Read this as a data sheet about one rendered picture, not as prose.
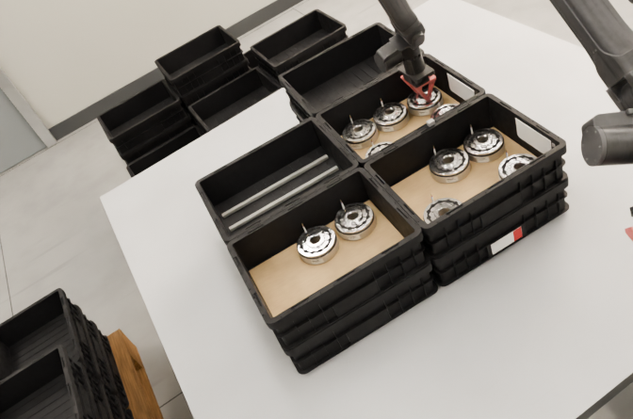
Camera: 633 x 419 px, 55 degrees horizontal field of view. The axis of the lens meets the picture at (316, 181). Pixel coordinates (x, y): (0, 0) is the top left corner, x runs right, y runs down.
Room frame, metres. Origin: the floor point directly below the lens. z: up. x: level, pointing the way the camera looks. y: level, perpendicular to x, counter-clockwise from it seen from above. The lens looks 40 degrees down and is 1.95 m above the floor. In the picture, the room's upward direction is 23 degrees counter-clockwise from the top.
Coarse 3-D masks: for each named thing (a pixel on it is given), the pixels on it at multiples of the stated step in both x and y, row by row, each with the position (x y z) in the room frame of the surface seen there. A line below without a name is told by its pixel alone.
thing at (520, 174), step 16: (480, 96) 1.27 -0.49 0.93; (512, 112) 1.16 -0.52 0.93; (432, 128) 1.23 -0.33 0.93; (544, 128) 1.06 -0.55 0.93; (400, 144) 1.22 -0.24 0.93; (560, 144) 0.99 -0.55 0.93; (544, 160) 0.97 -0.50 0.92; (512, 176) 0.96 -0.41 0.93; (480, 192) 0.95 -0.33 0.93; (496, 192) 0.95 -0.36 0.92; (464, 208) 0.93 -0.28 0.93; (432, 224) 0.92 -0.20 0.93; (448, 224) 0.92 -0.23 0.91
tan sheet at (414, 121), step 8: (448, 96) 1.46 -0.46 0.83; (456, 104) 1.41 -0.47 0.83; (408, 112) 1.46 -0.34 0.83; (416, 120) 1.41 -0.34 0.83; (424, 120) 1.40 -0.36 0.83; (408, 128) 1.39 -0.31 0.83; (416, 128) 1.38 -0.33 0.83; (384, 136) 1.40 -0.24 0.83; (392, 136) 1.39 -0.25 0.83; (400, 136) 1.37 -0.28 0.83; (360, 152) 1.38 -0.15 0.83
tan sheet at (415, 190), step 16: (512, 144) 1.16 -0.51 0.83; (496, 160) 1.13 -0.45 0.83; (416, 176) 1.19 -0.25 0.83; (480, 176) 1.10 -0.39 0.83; (496, 176) 1.07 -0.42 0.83; (400, 192) 1.16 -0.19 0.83; (416, 192) 1.14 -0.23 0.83; (432, 192) 1.11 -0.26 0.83; (448, 192) 1.09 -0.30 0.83; (464, 192) 1.07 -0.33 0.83; (416, 208) 1.08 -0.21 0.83
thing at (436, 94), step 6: (432, 90) 1.47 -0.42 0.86; (438, 90) 1.46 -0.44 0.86; (408, 96) 1.49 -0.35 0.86; (414, 96) 1.48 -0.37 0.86; (432, 96) 1.45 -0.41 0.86; (438, 96) 1.43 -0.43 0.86; (408, 102) 1.47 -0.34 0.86; (414, 102) 1.45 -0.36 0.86; (420, 102) 1.44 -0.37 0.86; (426, 102) 1.43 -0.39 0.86; (432, 102) 1.42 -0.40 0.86; (420, 108) 1.42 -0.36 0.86
